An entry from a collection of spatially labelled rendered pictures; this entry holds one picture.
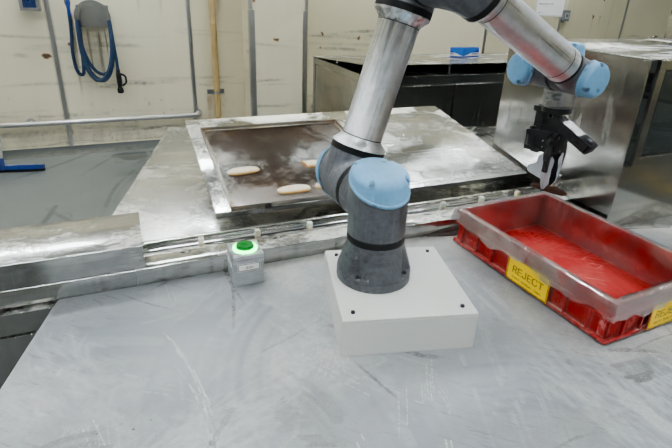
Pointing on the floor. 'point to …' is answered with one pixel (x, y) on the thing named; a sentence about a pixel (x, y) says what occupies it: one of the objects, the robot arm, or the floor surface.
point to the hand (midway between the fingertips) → (549, 183)
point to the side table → (328, 371)
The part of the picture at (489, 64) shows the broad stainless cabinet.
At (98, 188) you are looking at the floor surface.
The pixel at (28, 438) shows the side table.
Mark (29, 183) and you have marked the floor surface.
